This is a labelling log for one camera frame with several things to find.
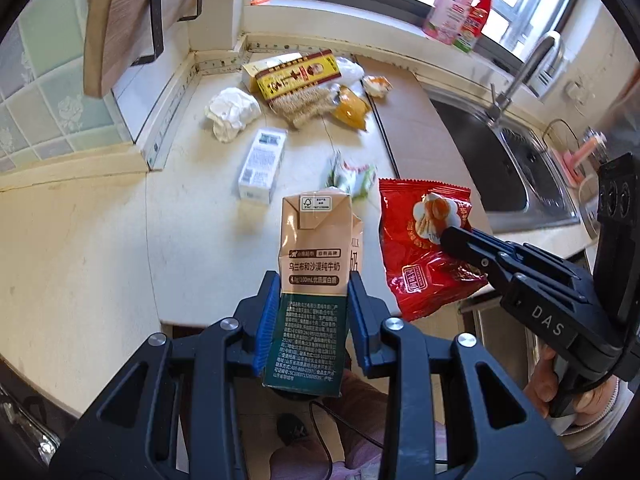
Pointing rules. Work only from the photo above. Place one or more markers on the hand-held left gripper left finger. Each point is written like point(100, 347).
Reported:
point(267, 320)

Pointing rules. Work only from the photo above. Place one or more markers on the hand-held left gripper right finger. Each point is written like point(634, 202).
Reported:
point(360, 320)

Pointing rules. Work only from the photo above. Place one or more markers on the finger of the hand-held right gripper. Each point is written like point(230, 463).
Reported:
point(465, 242)

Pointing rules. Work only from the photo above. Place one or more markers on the red snack packet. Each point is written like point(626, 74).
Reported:
point(415, 240)

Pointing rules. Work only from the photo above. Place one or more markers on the tan and green milk carton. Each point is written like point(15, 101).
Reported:
point(310, 280)

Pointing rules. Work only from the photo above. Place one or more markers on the yellow foil packet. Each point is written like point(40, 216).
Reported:
point(350, 107)

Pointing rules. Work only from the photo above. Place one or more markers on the orange and white wrapper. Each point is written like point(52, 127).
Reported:
point(376, 86)

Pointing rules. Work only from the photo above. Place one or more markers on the white paper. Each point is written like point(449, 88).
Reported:
point(232, 110)

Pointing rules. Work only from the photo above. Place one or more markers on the person's right forearm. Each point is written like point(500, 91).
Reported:
point(590, 440)

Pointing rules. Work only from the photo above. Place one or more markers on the person's right hand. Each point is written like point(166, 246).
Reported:
point(542, 385)

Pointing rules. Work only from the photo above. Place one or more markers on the steel sink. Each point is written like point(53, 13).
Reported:
point(500, 160)

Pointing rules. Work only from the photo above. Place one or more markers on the person's pink pants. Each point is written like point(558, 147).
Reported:
point(360, 410)

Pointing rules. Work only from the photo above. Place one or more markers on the brown counter board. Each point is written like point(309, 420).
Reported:
point(420, 130)

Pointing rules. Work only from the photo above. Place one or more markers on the green and white wrapper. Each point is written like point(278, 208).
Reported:
point(352, 175)

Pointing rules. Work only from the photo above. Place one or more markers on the small white box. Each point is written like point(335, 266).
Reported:
point(262, 160)

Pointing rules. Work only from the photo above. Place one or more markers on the steel faucet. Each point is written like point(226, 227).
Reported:
point(522, 70)

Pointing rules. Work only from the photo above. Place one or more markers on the white plastic bag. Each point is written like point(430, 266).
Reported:
point(350, 71)

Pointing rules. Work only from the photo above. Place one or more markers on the yellow and red noodle packet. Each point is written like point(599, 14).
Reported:
point(295, 80)

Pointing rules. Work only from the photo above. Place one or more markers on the red spray bottle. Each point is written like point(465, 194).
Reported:
point(482, 7)

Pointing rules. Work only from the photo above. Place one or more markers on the cream cardboard box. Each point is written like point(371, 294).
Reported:
point(251, 74)

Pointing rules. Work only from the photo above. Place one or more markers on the black glossy appliance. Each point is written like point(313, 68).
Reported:
point(25, 420)

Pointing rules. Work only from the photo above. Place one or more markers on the white wall socket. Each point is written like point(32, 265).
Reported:
point(576, 92)

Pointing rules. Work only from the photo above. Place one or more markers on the wooden wall shelf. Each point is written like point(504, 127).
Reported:
point(125, 20)

